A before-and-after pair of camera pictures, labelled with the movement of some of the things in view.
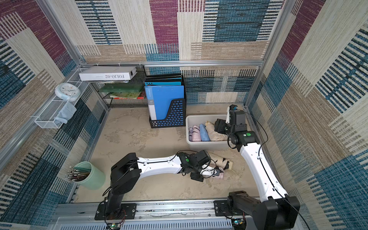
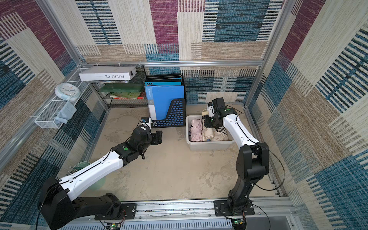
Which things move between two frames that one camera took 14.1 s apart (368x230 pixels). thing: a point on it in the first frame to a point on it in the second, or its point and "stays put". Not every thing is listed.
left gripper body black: [196, 175] to [154, 139]
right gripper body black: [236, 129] to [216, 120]
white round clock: [67, 91] stays put
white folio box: [107, 73] stays put
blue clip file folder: [159, 98] stays put
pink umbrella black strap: [218, 175] to [195, 130]
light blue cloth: [65, 114] stays put
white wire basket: [47, 119] stays put
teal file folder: [162, 83] stays put
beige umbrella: [220, 162] to [211, 133]
